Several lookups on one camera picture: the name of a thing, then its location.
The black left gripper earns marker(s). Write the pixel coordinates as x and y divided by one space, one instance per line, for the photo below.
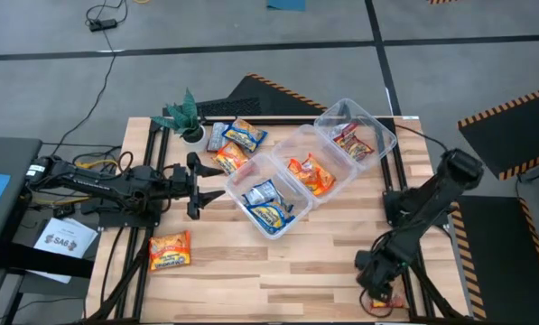
193 189

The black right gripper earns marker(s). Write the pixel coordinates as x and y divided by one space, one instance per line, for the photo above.
377 271

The orange Maruchan noodle pack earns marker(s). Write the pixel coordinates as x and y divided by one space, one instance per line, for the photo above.
321 178
395 302
170 250
230 158
298 169

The blue Maruchan noodle pack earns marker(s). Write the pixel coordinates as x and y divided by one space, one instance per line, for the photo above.
269 216
244 134
260 192

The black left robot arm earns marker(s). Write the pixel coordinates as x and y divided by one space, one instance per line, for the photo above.
106 185

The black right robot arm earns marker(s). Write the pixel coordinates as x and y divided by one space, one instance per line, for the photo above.
431 203

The red Maruchan noodle pack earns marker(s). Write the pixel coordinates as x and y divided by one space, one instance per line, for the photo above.
346 131
355 148

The white plant pot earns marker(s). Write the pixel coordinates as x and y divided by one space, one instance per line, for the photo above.
197 137

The silver-backed noodle pack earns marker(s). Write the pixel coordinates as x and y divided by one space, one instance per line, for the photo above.
217 135

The clear bin with paper label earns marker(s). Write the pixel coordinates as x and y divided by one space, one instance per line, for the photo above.
260 169

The green snake plant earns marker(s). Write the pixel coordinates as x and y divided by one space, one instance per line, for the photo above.
183 115

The black ribbed floor mat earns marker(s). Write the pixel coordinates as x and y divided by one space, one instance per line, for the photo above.
224 107

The clear plastic bin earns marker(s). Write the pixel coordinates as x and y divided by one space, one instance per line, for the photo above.
368 122
296 144

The black yellow-striped floor mat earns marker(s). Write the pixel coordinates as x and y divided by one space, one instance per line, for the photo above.
499 253
273 92
508 135

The white printed paper sheet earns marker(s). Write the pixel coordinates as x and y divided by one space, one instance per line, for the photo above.
63 237

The black desk crossbar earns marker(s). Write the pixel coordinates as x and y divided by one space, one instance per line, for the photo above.
48 262

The plain white paper sheet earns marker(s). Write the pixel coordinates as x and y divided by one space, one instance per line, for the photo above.
48 271

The black power adapter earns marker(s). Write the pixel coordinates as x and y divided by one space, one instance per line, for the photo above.
103 25

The blue floor mat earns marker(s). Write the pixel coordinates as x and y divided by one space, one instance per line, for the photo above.
287 4

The dark grey desk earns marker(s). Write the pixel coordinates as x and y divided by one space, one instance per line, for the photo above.
7 158

